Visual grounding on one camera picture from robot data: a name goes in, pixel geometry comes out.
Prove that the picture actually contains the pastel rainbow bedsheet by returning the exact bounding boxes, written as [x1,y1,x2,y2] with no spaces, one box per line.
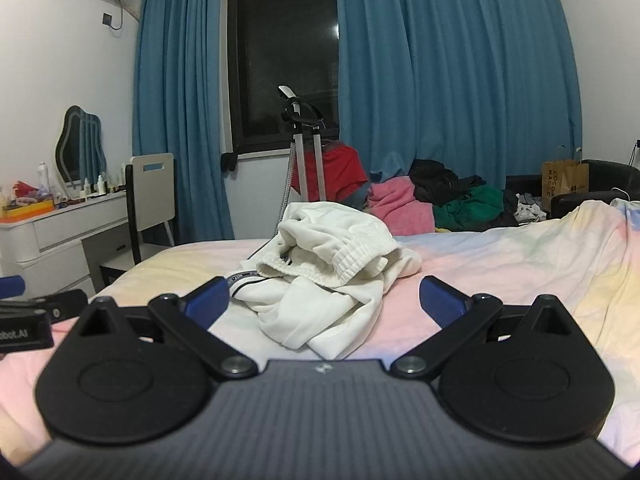
[0,199,640,461]

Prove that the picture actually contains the wavy framed mirror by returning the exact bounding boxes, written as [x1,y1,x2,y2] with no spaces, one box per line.
[54,105,108,183]

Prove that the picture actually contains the white dressing table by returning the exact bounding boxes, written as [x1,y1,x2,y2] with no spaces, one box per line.
[0,191,132,306]

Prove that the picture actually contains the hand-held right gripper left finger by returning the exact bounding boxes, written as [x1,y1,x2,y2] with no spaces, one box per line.
[75,276,258,381]

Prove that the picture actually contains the row of cosmetic bottles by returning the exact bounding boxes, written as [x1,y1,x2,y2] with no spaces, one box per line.
[77,162,128,198]

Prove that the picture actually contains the black garment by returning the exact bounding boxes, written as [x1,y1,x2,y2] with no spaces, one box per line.
[409,158,486,207]

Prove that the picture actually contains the white patterned cloth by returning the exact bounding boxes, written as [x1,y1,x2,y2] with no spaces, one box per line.
[515,195,547,224]

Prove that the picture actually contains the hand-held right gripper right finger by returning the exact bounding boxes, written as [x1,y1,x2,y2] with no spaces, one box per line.
[390,276,573,381]

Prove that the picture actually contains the black sofa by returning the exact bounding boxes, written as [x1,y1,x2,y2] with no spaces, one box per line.
[505,159,640,221]

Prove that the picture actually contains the brown paper bag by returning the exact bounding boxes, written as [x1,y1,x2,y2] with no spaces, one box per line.
[541,145,590,213]

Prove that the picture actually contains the orange box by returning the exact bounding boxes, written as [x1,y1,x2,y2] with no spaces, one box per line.
[0,200,55,224]

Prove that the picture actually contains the red garment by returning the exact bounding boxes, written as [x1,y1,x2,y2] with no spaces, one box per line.
[291,142,371,201]

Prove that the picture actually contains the green garment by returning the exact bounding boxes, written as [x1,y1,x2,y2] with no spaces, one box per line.
[432,185,506,231]

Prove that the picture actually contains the blue curtain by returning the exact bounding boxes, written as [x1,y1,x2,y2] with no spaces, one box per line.
[332,0,583,196]
[131,0,241,247]

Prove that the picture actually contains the white pants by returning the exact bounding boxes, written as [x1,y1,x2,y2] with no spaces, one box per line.
[225,201,423,361]

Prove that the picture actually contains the garment steamer stand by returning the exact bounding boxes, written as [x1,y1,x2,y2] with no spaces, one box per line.
[272,85,331,236]

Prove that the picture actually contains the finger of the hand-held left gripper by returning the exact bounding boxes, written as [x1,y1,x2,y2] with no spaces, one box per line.
[0,289,89,323]
[0,274,25,299]

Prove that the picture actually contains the pink garment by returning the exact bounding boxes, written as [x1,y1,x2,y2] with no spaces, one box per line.
[367,177,436,237]

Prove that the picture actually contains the black and white chair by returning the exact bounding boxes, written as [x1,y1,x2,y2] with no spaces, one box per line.
[99,152,178,291]

